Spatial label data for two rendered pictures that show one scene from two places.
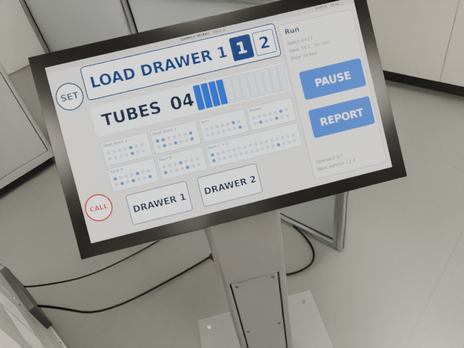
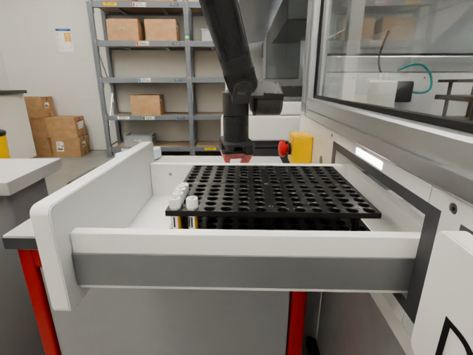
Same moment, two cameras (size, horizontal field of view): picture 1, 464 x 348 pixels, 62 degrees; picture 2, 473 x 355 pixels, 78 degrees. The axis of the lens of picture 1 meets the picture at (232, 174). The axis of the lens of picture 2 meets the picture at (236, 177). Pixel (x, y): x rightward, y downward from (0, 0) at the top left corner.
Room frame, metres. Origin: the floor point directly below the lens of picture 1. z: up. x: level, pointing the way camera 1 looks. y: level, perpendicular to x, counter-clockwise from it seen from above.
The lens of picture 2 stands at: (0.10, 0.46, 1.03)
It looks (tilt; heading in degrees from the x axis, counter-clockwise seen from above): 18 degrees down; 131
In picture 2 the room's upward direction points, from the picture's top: straight up
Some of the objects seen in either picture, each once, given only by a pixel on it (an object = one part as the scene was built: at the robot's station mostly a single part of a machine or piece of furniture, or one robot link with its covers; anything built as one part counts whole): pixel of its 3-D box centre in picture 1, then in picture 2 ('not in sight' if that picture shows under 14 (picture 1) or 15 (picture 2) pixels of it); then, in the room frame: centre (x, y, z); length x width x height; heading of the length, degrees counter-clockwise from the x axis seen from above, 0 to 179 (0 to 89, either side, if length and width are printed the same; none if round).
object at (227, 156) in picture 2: not in sight; (235, 160); (-0.33, 0.96, 0.85); 0.07 x 0.07 x 0.09; 51
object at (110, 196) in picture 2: not in sight; (117, 201); (-0.26, 0.63, 0.87); 0.29 x 0.02 x 0.11; 129
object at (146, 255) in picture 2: not in sight; (272, 209); (-0.10, 0.76, 0.86); 0.40 x 0.26 x 0.06; 39
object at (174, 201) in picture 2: not in sight; (176, 217); (-0.13, 0.63, 0.89); 0.01 x 0.01 x 0.05
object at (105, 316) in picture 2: not in sight; (195, 293); (-0.50, 0.96, 0.38); 0.62 x 0.58 x 0.76; 129
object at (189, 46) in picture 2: not in sight; (232, 84); (-2.77, 3.71, 1.00); 3.63 x 0.49 x 2.00; 43
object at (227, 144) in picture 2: not in sight; (236, 131); (-0.32, 0.95, 0.92); 0.10 x 0.07 x 0.07; 141
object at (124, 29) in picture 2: not in sight; (126, 32); (-3.81, 2.75, 1.66); 0.41 x 0.32 x 0.28; 43
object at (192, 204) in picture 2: not in sight; (193, 218); (-0.12, 0.64, 0.89); 0.01 x 0.01 x 0.05
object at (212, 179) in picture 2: not in sight; (265, 206); (-0.10, 0.76, 0.87); 0.22 x 0.18 x 0.06; 39
